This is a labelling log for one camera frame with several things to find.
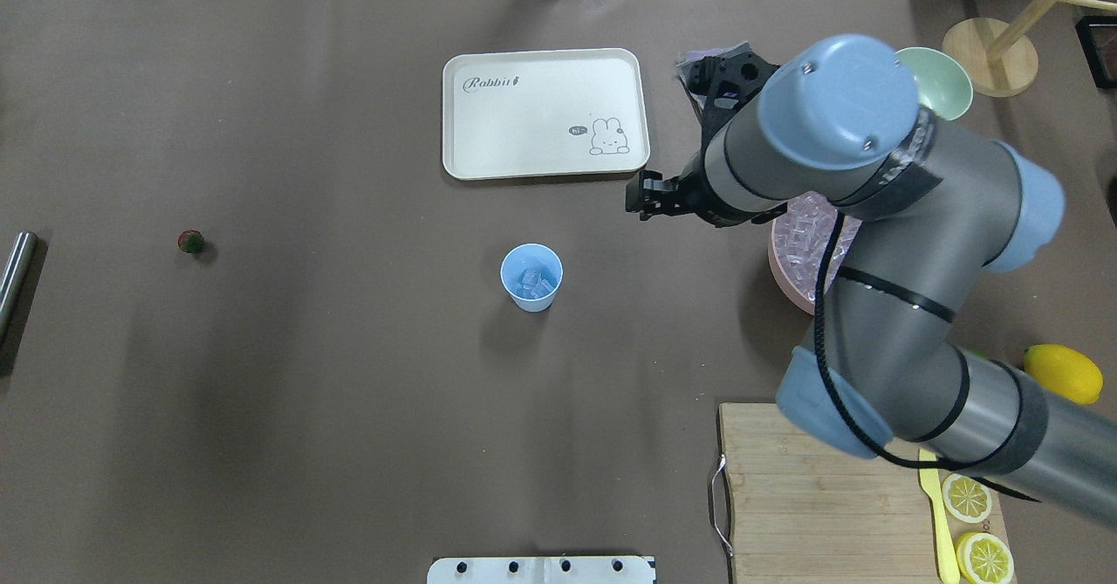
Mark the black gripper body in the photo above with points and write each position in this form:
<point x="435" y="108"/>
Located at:
<point x="692" y="197"/>

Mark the light blue plastic cup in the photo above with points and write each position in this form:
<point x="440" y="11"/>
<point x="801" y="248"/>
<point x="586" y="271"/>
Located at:
<point x="523" y="257"/>

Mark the ice cube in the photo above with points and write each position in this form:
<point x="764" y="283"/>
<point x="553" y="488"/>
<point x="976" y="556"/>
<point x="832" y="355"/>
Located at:
<point x="534" y="284"/>

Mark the red strawberry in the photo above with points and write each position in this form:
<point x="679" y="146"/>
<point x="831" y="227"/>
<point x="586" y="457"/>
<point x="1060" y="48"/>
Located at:
<point x="191" y="242"/>

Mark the steel muddler black tip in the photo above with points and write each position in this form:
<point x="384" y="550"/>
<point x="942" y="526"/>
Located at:
<point x="14" y="271"/>

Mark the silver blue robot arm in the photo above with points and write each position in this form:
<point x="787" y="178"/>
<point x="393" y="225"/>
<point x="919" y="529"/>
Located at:
<point x="937" y="205"/>

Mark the clear ice cubes pile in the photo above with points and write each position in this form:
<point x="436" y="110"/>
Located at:
<point x="807" y="239"/>

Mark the wooden cup tree stand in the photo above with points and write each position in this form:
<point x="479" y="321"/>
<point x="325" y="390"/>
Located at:
<point x="997" y="56"/>

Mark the pink bowl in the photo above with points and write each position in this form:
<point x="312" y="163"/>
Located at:
<point x="790" y="270"/>

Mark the cream rabbit tray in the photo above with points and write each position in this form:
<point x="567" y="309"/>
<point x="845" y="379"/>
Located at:
<point x="525" y="114"/>

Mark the grey folded cloth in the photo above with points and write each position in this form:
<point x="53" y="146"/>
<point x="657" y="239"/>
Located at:
<point x="696" y="69"/>

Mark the light green bowl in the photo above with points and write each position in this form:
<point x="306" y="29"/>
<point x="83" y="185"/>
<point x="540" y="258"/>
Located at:
<point x="942" y="83"/>

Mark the wooden cutting board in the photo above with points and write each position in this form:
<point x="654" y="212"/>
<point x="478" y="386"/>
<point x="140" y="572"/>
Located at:
<point x="803" y="512"/>

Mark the yellow plastic knife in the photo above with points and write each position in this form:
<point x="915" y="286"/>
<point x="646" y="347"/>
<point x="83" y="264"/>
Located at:
<point x="945" y="559"/>

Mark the lemon slice near knife tip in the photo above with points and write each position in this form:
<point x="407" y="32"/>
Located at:
<point x="965" y="499"/>

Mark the yellow lemon nearer board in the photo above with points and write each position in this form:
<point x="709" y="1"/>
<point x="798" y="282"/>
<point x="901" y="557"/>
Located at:
<point x="1064" y="371"/>

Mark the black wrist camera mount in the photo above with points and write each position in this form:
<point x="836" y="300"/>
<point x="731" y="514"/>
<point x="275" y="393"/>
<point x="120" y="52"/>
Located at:
<point x="736" y="82"/>

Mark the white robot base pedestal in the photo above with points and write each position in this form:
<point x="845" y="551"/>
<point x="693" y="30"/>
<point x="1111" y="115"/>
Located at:
<point x="544" y="569"/>

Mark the lemon slice near knife handle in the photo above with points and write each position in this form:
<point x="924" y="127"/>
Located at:
<point x="984" y="558"/>

